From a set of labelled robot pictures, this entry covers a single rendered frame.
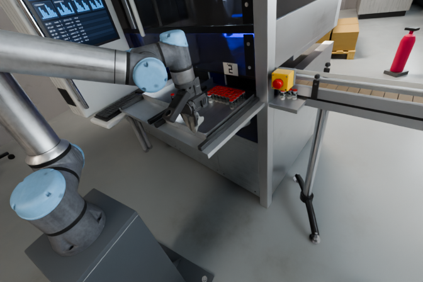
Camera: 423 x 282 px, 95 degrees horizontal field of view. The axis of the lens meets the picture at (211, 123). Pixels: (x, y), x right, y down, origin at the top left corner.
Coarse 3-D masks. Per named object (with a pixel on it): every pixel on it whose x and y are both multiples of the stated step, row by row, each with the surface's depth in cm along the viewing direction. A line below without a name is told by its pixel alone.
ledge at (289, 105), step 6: (276, 96) 93; (270, 102) 90; (276, 102) 89; (282, 102) 88; (288, 102) 87; (294, 102) 86; (300, 102) 85; (306, 102) 88; (276, 108) 88; (282, 108) 86; (288, 108) 83; (294, 108) 82; (300, 108) 84
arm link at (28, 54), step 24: (0, 48) 33; (24, 48) 34; (48, 48) 36; (72, 48) 38; (96, 48) 40; (24, 72) 37; (48, 72) 37; (72, 72) 39; (96, 72) 40; (120, 72) 42; (144, 72) 42
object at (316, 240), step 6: (294, 180) 153; (300, 180) 141; (300, 186) 137; (300, 192) 131; (300, 198) 131; (306, 198) 127; (312, 198) 126; (306, 204) 126; (312, 210) 122; (312, 216) 120; (312, 222) 118; (312, 228) 117; (312, 234) 116; (318, 234) 115; (312, 240) 118; (318, 240) 117
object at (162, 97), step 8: (168, 80) 125; (200, 80) 124; (208, 80) 115; (168, 88) 122; (144, 96) 113; (152, 96) 116; (160, 96) 114; (168, 96) 112; (160, 104) 105; (168, 104) 99
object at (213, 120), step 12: (252, 96) 91; (204, 108) 94; (216, 108) 93; (228, 108) 91; (240, 108) 86; (180, 120) 89; (204, 120) 86; (216, 120) 84; (192, 132) 78; (204, 132) 79
